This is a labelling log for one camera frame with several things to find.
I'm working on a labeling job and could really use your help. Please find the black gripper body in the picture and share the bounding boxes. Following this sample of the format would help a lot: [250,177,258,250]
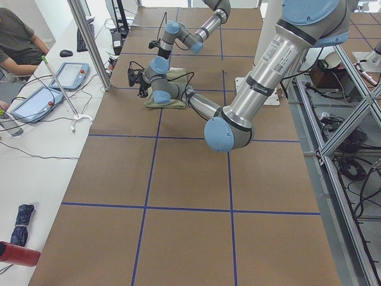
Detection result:
[138,79,151,98]
[157,47,171,60]

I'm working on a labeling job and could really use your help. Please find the green long-sleeve shirt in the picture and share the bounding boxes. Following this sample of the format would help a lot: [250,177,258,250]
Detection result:
[144,67,188,109]

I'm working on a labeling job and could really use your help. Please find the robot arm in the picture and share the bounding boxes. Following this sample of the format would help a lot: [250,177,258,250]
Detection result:
[127,1,357,152]
[157,0,231,59]

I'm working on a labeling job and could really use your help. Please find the black power adapter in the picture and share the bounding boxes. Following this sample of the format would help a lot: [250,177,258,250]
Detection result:
[111,32,123,55]

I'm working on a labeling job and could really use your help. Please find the far teach pendant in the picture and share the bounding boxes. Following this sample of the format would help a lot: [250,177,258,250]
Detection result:
[56,62,90,91]

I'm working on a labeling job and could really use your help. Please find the teach pendant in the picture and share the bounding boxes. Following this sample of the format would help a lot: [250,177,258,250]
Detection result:
[56,62,90,91]
[10,87,64,123]

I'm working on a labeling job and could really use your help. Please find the black keyboard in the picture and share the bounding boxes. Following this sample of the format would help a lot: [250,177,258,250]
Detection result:
[76,24,95,52]

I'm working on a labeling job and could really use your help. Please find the black computer mouse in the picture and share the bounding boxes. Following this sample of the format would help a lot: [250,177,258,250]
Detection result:
[60,49,73,58]

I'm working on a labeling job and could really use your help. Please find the near teach pendant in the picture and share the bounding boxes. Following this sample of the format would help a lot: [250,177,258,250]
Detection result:
[10,87,64,123]

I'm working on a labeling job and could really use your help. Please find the brown paper table cover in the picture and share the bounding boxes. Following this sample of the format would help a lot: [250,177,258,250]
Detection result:
[30,7,341,285]

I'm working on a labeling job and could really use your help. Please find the seated person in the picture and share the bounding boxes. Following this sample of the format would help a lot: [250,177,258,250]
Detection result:
[1,8,49,76]

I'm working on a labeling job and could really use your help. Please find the folded blue umbrella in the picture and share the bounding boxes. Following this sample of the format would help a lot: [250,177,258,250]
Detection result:
[10,204,35,247]

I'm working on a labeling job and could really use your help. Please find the red cylinder bottle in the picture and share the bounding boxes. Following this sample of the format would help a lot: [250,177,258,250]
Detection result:
[1,241,41,267]

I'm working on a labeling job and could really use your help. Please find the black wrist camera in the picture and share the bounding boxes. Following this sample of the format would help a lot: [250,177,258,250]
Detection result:
[127,68,144,87]
[148,41,161,49]

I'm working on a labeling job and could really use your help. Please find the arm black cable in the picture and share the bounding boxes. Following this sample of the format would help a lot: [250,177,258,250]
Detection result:
[128,61,196,105]
[157,11,191,51]

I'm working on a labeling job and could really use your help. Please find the black table cable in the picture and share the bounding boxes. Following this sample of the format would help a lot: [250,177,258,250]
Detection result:
[0,71,102,160]

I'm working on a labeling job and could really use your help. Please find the aluminium frame post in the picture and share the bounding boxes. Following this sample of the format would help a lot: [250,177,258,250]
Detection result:
[67,0,111,91]

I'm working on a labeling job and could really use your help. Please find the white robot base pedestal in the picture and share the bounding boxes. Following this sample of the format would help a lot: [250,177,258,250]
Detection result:
[235,0,301,106]

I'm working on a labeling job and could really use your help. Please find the floor cable bundle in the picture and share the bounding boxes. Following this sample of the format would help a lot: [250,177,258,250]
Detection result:
[315,110,381,221]

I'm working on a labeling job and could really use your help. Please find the aluminium side frame rail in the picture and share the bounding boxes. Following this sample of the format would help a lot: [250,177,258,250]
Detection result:
[282,35,381,286]

